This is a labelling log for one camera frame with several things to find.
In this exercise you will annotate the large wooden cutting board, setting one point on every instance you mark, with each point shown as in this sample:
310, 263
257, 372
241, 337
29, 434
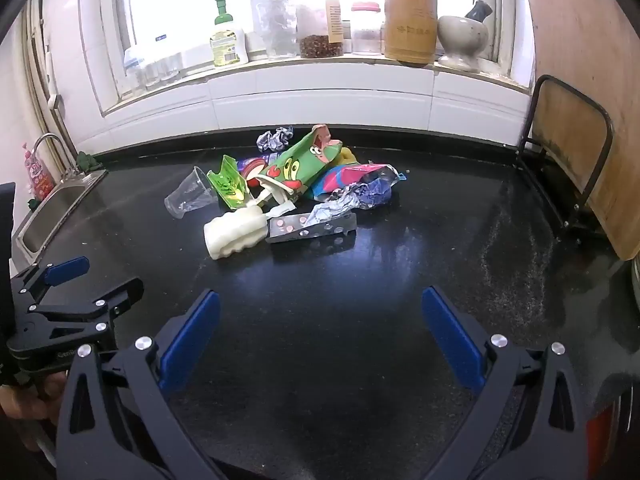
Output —
585, 85

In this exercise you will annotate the small wooden cutting board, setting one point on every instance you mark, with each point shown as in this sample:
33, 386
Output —
570, 130

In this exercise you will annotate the black metal rack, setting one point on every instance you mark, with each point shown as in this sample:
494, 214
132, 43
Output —
560, 175

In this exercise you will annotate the glass jar with spice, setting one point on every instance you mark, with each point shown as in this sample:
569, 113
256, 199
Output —
320, 22

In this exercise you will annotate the clear plastic cup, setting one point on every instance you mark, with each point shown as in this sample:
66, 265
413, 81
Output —
189, 195

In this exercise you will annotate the green scouring pad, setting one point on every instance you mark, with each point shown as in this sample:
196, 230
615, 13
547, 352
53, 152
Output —
87, 161

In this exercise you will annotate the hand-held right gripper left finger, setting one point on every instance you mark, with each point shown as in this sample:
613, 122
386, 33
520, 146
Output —
192, 342

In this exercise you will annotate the person's left hand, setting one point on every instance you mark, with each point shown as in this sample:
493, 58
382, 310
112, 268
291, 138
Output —
30, 410

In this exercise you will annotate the crumpled silver foil wrapper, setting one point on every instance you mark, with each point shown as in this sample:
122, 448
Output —
345, 202

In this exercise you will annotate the green cartoon snack bag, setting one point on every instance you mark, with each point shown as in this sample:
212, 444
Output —
295, 165

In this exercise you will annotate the pink detergent bottle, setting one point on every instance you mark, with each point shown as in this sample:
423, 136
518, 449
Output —
37, 172

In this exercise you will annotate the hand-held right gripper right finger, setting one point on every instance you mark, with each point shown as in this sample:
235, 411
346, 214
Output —
452, 342

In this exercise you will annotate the silver blister pill pack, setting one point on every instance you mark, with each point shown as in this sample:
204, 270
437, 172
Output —
310, 227

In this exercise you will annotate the plastic jar pink lid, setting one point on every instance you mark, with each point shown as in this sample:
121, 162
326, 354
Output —
366, 30

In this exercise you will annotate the chrome faucet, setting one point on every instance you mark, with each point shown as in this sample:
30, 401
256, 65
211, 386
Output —
50, 142

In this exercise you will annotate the red white round wrapper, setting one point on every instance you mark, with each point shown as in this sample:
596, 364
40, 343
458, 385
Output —
251, 170

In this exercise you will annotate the clear glass tumbler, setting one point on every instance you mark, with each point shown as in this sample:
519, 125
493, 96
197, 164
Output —
277, 30

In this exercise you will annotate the stainless steel sink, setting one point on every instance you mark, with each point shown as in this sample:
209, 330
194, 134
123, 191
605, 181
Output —
50, 212

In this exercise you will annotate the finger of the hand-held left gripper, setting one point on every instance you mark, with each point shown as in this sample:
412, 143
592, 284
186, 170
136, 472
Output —
67, 270
120, 295

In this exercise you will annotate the stone mortar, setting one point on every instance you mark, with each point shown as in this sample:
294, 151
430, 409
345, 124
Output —
462, 42

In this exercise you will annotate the green medicine carton box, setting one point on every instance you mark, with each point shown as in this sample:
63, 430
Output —
229, 185

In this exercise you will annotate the dark stone pestle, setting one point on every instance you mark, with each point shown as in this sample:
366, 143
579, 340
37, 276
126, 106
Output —
477, 11

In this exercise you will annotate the green cap soap bottle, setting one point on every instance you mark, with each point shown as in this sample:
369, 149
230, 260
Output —
227, 35

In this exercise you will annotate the colourful foil snack bag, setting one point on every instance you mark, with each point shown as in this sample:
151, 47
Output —
350, 177

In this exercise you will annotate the wall pipe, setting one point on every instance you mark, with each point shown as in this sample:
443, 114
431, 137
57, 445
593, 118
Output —
44, 60

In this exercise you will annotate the bamboo utensil holder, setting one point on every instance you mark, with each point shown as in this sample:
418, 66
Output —
410, 25

